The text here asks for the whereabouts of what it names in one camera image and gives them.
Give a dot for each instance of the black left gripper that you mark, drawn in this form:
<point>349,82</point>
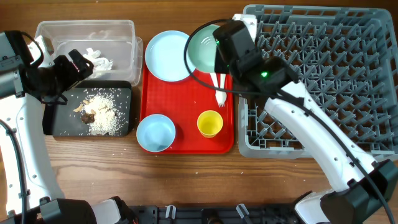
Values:
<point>73,77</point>

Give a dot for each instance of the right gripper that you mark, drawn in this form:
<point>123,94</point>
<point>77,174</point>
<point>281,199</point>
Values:
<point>220,66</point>

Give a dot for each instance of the green bowl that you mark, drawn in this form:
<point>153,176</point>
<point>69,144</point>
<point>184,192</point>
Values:
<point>202,49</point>

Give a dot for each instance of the rice and food scraps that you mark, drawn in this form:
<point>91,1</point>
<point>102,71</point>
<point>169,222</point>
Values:
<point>98,111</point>

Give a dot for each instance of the light blue bowl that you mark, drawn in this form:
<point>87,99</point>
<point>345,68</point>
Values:
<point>156,133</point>

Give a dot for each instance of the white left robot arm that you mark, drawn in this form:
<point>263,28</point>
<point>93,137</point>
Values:
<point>33,194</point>

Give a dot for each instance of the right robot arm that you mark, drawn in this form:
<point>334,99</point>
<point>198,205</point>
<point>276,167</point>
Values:
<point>360,184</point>

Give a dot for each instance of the clear plastic waste bin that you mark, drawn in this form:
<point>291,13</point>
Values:
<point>115,39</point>

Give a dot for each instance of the grey dishwasher rack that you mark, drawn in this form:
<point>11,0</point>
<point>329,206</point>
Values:
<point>347,59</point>

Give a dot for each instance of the white plastic spoon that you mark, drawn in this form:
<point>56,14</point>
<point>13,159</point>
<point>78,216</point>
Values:
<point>220,95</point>

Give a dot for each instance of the crumpled white tissue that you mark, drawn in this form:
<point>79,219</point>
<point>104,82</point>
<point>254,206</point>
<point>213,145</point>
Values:
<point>101,64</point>

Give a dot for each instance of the black plastic tray bin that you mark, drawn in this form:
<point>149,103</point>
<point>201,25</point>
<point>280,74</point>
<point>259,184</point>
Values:
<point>55,122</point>

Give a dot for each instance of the red serving tray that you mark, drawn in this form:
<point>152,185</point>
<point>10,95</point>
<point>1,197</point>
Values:
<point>183,102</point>

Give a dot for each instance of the light blue plate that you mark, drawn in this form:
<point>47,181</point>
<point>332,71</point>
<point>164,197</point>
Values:
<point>164,56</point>

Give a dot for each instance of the yellow cup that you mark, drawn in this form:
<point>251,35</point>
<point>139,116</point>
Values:
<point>209,123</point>

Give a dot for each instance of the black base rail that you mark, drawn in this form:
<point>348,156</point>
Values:
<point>266,214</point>

